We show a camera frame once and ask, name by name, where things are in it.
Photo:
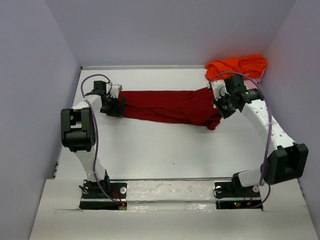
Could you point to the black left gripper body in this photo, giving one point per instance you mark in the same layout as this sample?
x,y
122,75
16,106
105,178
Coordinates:
x,y
119,106

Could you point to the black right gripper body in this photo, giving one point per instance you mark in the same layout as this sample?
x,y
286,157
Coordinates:
x,y
219,105

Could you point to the dark red t shirt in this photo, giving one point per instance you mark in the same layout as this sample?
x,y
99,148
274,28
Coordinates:
x,y
190,107

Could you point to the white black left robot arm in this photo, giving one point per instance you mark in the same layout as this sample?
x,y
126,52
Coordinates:
x,y
79,131

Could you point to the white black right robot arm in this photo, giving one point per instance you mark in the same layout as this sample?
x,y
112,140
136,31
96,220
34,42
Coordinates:
x,y
284,159

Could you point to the pink t shirt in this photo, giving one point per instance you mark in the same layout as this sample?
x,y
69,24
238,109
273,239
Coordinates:
x,y
251,85

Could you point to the orange t shirt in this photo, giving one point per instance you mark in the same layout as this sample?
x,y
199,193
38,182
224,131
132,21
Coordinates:
x,y
253,65

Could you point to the white cardboard front cover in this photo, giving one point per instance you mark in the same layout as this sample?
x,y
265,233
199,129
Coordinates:
x,y
170,210

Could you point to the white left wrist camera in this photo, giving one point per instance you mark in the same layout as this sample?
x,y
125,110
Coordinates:
x,y
114,90

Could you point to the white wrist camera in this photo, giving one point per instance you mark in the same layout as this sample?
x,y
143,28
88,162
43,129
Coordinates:
x,y
114,90
218,88

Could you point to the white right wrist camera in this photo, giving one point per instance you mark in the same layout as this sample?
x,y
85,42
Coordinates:
x,y
218,88

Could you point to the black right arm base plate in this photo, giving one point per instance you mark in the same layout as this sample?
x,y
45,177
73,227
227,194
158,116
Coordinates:
x,y
229,198

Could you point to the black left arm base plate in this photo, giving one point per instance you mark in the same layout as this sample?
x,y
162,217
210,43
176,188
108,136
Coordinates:
x,y
94,199

